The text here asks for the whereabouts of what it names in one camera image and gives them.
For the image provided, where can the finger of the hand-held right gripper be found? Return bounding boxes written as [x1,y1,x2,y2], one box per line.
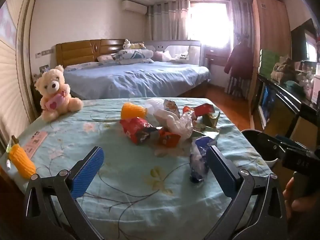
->
[254,132,288,159]
[275,134,312,152]

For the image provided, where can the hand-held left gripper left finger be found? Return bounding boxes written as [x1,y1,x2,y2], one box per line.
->
[24,146,105,240]

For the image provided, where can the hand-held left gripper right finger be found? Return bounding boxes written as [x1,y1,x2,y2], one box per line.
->
[206,145,288,240]

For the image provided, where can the dark round waste bin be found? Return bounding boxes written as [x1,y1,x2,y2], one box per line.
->
[241,129,278,168]

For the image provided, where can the blue snack wrapper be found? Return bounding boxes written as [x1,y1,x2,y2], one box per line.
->
[189,136,218,183]

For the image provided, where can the orange-red wrapper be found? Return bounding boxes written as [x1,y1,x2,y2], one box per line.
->
[159,127,182,147]

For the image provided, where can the red snack bag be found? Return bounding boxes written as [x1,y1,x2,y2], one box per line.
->
[119,116,160,145]

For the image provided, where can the orange foam fruit net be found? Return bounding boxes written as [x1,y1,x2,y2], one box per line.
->
[121,102,148,119]

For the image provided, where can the cartoon print snack packet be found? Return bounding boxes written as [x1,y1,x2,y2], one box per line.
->
[163,99,181,117]

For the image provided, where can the person's right hand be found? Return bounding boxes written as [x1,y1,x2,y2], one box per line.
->
[283,177,320,222]

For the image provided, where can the teal floral tablecloth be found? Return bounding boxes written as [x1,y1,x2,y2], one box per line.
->
[0,97,273,240]

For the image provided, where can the black glass cabinet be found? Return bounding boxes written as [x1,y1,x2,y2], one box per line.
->
[250,71,320,155]

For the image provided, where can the teal cloth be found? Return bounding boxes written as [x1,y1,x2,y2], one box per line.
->
[285,80,304,90]

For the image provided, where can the pink card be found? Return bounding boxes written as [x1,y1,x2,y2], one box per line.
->
[22,131,48,158]

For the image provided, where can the yellow corn toy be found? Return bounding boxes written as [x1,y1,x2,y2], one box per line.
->
[7,135,37,179]

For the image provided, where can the brown plush toy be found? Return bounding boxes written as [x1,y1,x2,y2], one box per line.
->
[271,58,297,80]

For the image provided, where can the stack of green boxes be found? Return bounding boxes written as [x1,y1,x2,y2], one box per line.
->
[260,49,282,78]

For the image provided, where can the dark red coat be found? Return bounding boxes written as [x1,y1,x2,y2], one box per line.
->
[224,41,253,79]

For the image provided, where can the dark wooden nightstand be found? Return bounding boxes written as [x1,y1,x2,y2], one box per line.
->
[30,74,44,120]

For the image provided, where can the cream teddy bear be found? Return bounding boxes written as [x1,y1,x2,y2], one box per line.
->
[34,65,83,122]

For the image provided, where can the black television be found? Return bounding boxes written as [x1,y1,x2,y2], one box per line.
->
[291,18,320,63]

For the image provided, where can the wooden wardrobe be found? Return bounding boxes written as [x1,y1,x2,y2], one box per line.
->
[246,0,292,128]

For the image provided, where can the wooden desk with drawers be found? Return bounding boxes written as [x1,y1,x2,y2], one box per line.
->
[204,47,230,65]

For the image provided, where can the long blue pillow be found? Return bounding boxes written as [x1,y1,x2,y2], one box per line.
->
[65,62,100,70]

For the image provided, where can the bed with blue sheet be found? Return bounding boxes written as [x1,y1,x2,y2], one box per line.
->
[62,61,210,100]

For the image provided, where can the coat stand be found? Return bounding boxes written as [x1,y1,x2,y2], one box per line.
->
[235,31,250,43]

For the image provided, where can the floral pillow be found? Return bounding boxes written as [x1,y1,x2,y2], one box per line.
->
[97,54,117,63]

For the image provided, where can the wooden headboard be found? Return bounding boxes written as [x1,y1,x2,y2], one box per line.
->
[55,39,127,68]

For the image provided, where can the panda print pillow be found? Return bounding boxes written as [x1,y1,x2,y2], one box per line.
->
[115,49,154,64]

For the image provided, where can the grey patterned curtain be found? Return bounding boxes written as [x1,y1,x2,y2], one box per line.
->
[147,0,190,42]
[226,0,253,96]

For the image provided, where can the pink plush toy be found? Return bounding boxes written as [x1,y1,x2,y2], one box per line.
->
[153,51,170,62]

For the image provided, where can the bright window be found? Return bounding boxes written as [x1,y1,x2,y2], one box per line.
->
[187,1,234,49]

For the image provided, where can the white air conditioner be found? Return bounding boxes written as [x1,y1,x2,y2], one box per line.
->
[122,0,148,14]

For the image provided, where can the grey bed guard rail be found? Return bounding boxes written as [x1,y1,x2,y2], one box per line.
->
[144,39,202,65]

